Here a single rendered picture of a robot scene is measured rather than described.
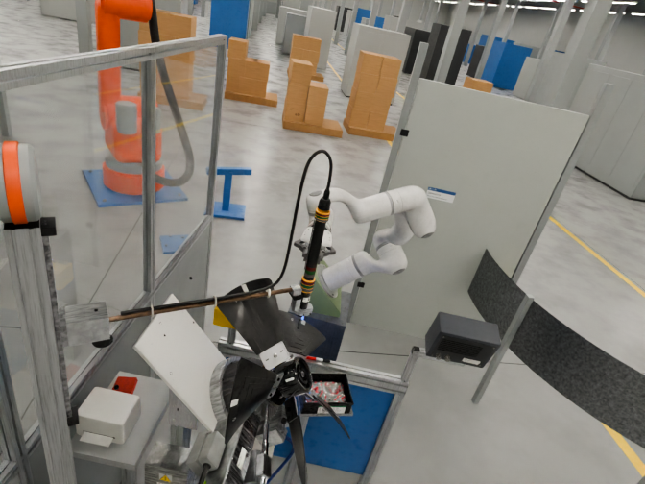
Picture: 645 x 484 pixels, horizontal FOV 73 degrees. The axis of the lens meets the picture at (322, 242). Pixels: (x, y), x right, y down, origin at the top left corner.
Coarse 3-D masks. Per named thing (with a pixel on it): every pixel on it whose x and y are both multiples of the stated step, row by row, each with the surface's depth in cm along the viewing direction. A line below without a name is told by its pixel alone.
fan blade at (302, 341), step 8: (280, 312) 174; (288, 320) 172; (296, 320) 174; (288, 328) 168; (296, 328) 169; (304, 328) 172; (312, 328) 175; (288, 336) 164; (296, 336) 165; (304, 336) 167; (312, 336) 170; (320, 336) 174; (288, 344) 160; (296, 344) 161; (304, 344) 162; (312, 344) 165; (320, 344) 169; (296, 352) 156; (304, 352) 158
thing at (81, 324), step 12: (60, 312) 103; (72, 312) 104; (84, 312) 105; (96, 312) 106; (60, 324) 101; (72, 324) 102; (84, 324) 103; (96, 324) 105; (108, 324) 106; (72, 336) 103; (84, 336) 105; (96, 336) 106; (108, 336) 108
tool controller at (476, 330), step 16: (448, 320) 182; (464, 320) 184; (432, 336) 186; (448, 336) 178; (464, 336) 177; (480, 336) 179; (496, 336) 180; (432, 352) 187; (448, 352) 186; (464, 352) 184; (480, 352) 182
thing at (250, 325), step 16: (240, 288) 144; (256, 288) 148; (272, 288) 151; (224, 304) 140; (240, 304) 143; (256, 304) 145; (272, 304) 148; (240, 320) 141; (256, 320) 144; (272, 320) 146; (256, 336) 143; (272, 336) 145; (256, 352) 142
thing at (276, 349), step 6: (282, 342) 146; (270, 348) 144; (276, 348) 145; (282, 348) 146; (264, 354) 143; (270, 354) 144; (282, 354) 145; (288, 354) 146; (264, 360) 143; (270, 360) 143; (276, 360) 144; (282, 360) 145; (270, 366) 143
